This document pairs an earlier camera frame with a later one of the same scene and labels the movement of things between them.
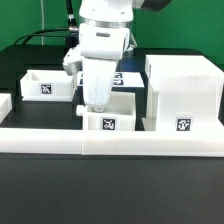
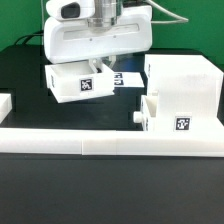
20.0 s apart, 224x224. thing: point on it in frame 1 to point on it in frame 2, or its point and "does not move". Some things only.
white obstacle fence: [85, 141] does not move
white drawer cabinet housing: [182, 94] does not move
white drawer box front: [118, 114] to [149, 113]
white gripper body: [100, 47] to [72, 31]
